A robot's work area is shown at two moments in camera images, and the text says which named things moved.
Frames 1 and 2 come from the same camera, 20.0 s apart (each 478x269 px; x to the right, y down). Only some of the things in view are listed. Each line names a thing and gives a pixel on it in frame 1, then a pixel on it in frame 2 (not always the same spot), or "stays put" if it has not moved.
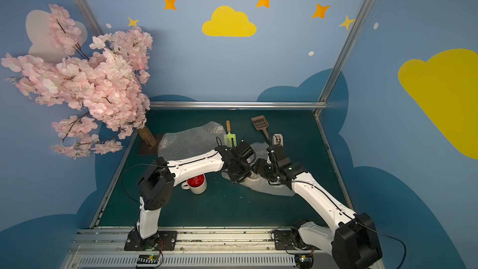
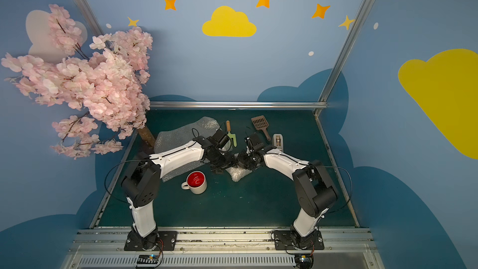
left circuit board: x=148 y=259 stays put
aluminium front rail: x=106 y=248 stays put
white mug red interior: x=197 y=184 stays put
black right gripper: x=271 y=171 to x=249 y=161
